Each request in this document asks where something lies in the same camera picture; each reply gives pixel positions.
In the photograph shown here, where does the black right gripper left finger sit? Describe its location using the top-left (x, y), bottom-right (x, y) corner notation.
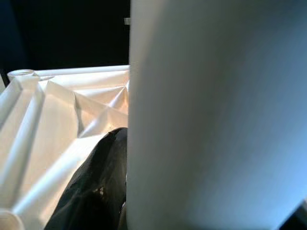
top-left (44, 126), bottom-right (129, 230)

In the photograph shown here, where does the white plastic table leg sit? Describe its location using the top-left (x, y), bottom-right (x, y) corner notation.
top-left (126, 0), bottom-right (307, 230)

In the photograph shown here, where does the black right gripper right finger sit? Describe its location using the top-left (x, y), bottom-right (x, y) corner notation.
top-left (278, 198), bottom-right (307, 230)

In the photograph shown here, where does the white plastic table top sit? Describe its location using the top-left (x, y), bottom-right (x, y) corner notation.
top-left (0, 64), bottom-right (131, 230)

